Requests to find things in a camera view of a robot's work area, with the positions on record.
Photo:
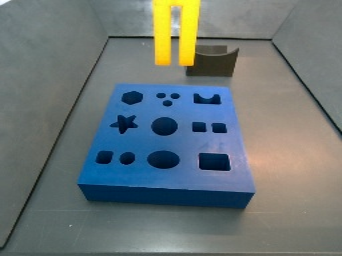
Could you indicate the yellow double-square peg object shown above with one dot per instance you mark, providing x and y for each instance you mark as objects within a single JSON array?
[{"x": 190, "y": 12}]

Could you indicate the blue shape-sorting block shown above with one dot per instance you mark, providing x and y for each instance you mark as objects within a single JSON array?
[{"x": 169, "y": 148}]

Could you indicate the black curved cradle block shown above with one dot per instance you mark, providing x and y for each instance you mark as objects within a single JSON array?
[{"x": 214, "y": 61}]

